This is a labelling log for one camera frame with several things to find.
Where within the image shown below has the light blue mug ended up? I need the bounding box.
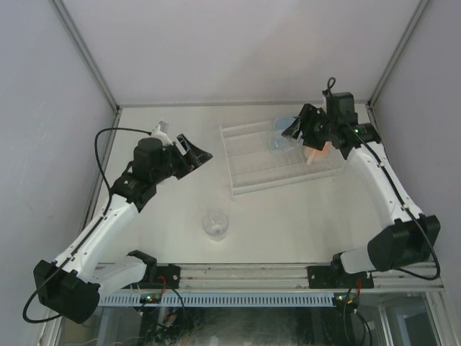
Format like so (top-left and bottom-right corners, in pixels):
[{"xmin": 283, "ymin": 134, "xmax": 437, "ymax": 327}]
[{"xmin": 269, "ymin": 116, "xmax": 300, "ymax": 156}]

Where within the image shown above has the clear glass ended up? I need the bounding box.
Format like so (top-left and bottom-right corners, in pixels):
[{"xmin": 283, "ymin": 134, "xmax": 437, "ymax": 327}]
[
  {"xmin": 202, "ymin": 211, "xmax": 229, "ymax": 241},
  {"xmin": 266, "ymin": 130, "xmax": 302, "ymax": 154}
]

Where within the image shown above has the pink ceramic mug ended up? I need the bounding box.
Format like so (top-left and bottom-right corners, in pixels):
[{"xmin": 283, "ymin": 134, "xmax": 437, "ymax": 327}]
[{"xmin": 303, "ymin": 142, "xmax": 330, "ymax": 165}]

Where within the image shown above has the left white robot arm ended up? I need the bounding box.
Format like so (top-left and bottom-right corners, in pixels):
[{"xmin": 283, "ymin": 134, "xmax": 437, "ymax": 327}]
[{"xmin": 32, "ymin": 132, "xmax": 213, "ymax": 324}]

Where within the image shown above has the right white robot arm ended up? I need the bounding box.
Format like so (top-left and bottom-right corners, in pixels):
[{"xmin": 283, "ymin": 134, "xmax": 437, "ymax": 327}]
[{"xmin": 282, "ymin": 89, "xmax": 441, "ymax": 280}]

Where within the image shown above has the clear acrylic dish rack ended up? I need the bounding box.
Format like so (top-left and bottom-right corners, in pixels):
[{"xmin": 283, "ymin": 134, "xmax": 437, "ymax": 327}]
[{"xmin": 220, "ymin": 117, "xmax": 344, "ymax": 198}]

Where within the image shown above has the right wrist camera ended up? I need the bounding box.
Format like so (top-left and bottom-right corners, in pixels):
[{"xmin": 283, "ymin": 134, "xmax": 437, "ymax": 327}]
[{"xmin": 322, "ymin": 90, "xmax": 358, "ymax": 126}]

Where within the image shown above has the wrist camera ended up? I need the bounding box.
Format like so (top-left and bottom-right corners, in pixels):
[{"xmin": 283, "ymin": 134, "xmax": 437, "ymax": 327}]
[
  {"xmin": 150, "ymin": 121, "xmax": 173, "ymax": 146},
  {"xmin": 322, "ymin": 90, "xmax": 358, "ymax": 126}
]

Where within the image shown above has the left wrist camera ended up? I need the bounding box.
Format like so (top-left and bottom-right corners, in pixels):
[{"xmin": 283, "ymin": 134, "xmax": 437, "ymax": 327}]
[{"xmin": 150, "ymin": 121, "xmax": 173, "ymax": 146}]

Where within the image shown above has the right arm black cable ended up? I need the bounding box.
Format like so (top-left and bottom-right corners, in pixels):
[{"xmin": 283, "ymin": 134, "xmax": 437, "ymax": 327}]
[{"xmin": 322, "ymin": 76, "xmax": 441, "ymax": 281}]

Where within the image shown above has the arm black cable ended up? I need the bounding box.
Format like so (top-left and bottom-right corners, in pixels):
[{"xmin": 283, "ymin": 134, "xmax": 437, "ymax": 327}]
[
  {"xmin": 322, "ymin": 76, "xmax": 441, "ymax": 281},
  {"xmin": 22, "ymin": 128, "xmax": 152, "ymax": 323}
]

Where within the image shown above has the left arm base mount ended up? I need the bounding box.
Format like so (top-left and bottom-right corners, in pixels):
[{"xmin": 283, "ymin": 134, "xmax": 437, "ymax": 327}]
[{"xmin": 122, "ymin": 250, "xmax": 181, "ymax": 288}]

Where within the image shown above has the aluminium front rail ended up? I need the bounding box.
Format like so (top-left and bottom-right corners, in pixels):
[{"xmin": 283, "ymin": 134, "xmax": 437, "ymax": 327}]
[{"xmin": 95, "ymin": 261, "xmax": 444, "ymax": 293}]

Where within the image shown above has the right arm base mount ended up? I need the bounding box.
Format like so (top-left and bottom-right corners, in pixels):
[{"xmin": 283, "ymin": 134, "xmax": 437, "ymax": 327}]
[{"xmin": 307, "ymin": 252, "xmax": 375, "ymax": 289}]

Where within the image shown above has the blue slotted cable duct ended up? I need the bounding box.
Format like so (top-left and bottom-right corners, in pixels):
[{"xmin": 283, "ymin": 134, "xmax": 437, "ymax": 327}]
[{"xmin": 99, "ymin": 291, "xmax": 334, "ymax": 308}]

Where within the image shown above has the right aluminium frame post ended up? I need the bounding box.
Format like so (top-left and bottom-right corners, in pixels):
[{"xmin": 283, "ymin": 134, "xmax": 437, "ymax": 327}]
[{"xmin": 367, "ymin": 0, "xmax": 433, "ymax": 108}]

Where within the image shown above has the aluminium frame post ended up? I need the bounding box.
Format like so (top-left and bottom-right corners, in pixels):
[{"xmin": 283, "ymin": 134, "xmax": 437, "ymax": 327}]
[
  {"xmin": 49, "ymin": 0, "xmax": 120, "ymax": 114},
  {"xmin": 367, "ymin": 0, "xmax": 433, "ymax": 108}
]

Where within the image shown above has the left aluminium frame post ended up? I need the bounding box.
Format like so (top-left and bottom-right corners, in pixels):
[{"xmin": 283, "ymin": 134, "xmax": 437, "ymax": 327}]
[{"xmin": 49, "ymin": 0, "xmax": 120, "ymax": 114}]

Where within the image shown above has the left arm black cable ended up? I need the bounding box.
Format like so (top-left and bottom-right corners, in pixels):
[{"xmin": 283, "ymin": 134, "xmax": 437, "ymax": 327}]
[{"xmin": 22, "ymin": 128, "xmax": 152, "ymax": 323}]

